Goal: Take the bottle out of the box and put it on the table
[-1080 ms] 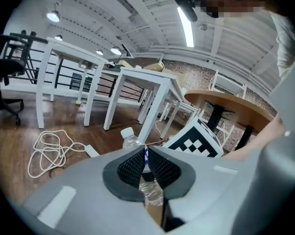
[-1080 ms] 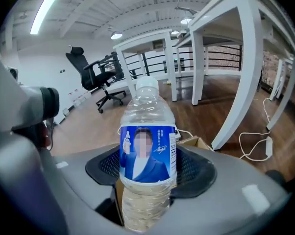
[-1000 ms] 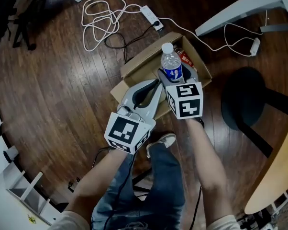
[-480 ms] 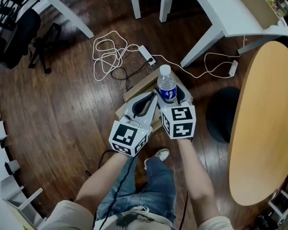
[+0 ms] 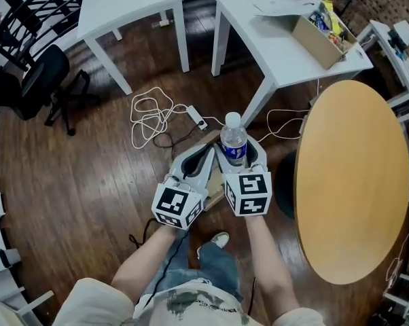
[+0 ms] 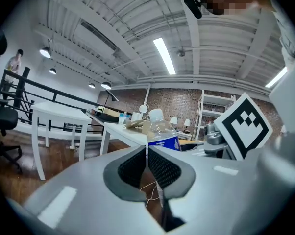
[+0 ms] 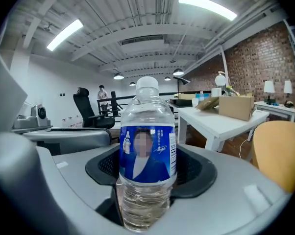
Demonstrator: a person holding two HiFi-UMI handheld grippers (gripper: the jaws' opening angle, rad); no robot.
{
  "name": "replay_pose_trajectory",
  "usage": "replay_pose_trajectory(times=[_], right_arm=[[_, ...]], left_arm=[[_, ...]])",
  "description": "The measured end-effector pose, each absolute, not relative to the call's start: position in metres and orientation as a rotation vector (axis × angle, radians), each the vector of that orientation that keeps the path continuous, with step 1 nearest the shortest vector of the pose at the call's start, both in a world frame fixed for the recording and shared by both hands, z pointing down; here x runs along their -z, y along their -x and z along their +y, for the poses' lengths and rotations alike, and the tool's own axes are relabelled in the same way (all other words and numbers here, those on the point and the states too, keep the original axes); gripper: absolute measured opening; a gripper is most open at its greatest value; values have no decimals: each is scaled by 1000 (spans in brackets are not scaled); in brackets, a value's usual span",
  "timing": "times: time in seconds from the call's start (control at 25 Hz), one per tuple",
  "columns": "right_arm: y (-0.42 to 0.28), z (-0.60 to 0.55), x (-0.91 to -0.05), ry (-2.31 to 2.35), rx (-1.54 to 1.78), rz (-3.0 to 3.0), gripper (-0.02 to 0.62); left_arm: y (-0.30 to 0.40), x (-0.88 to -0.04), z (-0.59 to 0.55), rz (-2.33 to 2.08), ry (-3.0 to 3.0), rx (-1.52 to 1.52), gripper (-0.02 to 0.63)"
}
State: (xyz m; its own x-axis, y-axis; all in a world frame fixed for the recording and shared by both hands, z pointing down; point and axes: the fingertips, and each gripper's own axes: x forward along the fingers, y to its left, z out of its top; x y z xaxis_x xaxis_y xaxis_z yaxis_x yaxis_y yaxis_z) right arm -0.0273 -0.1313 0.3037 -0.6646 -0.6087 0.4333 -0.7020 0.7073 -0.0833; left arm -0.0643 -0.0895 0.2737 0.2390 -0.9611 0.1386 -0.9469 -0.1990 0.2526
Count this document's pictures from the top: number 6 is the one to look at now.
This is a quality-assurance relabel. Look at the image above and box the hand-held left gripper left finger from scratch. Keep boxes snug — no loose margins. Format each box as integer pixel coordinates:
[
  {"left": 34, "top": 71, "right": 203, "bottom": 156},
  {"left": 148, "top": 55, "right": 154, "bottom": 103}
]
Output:
[{"left": 6, "top": 144, "right": 168, "bottom": 235}]

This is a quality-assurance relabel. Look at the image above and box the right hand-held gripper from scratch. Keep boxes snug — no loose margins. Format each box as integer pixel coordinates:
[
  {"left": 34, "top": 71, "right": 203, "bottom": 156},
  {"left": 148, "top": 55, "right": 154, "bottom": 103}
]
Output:
[{"left": 203, "top": 93, "right": 273, "bottom": 161}]

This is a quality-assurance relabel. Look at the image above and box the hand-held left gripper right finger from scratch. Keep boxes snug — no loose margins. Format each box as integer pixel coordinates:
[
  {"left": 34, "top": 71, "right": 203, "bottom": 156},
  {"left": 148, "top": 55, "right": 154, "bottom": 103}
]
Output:
[{"left": 147, "top": 144, "right": 295, "bottom": 235}]

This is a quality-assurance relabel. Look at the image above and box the clear plastic bottle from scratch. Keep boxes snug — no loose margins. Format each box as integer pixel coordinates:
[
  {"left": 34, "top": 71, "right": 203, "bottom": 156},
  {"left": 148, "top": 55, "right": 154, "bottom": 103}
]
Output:
[{"left": 147, "top": 108, "right": 181, "bottom": 152}]

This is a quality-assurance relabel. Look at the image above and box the white shelf unit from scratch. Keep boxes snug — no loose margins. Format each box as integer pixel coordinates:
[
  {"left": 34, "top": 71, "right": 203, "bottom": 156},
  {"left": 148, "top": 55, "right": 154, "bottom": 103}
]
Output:
[{"left": 193, "top": 89, "right": 237, "bottom": 141}]

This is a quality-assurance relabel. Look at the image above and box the round wooden table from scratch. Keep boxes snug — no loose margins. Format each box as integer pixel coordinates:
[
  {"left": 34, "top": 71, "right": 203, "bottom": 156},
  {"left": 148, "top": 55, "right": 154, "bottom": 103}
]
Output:
[{"left": 178, "top": 139, "right": 205, "bottom": 152}]

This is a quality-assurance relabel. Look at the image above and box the ceiling light strip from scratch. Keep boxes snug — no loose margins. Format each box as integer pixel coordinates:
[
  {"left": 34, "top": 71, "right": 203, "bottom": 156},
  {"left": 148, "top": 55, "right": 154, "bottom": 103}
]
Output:
[
  {"left": 152, "top": 37, "right": 176, "bottom": 76},
  {"left": 265, "top": 66, "right": 289, "bottom": 89}
]

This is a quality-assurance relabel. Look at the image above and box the white desk with grommet hole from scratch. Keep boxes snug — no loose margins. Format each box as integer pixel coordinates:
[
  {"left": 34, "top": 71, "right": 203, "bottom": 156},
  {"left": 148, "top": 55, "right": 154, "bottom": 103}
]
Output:
[{"left": 99, "top": 121, "right": 150, "bottom": 156}]

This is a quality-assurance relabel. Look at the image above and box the small plastic cup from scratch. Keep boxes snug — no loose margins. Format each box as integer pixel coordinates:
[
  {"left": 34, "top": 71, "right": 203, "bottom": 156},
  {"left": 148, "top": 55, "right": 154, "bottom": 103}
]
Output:
[{"left": 118, "top": 113, "right": 131, "bottom": 125}]

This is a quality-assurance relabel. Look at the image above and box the cardboard carton of snacks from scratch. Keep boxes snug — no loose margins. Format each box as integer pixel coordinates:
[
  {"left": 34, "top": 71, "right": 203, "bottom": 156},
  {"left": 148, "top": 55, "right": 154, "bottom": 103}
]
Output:
[{"left": 124, "top": 119, "right": 154, "bottom": 135}]

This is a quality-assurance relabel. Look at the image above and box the white table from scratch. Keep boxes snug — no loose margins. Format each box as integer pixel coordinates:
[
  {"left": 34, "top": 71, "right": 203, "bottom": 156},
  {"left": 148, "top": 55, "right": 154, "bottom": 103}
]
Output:
[{"left": 30, "top": 101, "right": 92, "bottom": 181}]

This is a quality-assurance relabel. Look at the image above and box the black desk lamp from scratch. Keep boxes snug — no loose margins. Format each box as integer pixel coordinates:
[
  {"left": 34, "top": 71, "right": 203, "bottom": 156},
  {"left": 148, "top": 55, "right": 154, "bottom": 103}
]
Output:
[{"left": 102, "top": 89, "right": 120, "bottom": 117}]

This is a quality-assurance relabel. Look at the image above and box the black office chair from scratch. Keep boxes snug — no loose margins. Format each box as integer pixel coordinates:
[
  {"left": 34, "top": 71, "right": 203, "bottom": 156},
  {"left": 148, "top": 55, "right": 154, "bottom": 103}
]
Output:
[{"left": 0, "top": 95, "right": 23, "bottom": 175}]

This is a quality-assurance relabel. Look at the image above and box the black metal railing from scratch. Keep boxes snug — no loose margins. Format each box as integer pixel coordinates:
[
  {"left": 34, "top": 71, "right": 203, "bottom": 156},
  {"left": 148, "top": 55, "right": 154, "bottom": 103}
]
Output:
[{"left": 0, "top": 67, "right": 106, "bottom": 132}]

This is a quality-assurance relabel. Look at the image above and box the black head camera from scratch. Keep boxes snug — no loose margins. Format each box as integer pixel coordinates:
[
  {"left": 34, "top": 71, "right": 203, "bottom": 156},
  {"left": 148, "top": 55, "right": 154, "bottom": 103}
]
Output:
[{"left": 183, "top": 0, "right": 203, "bottom": 20}]

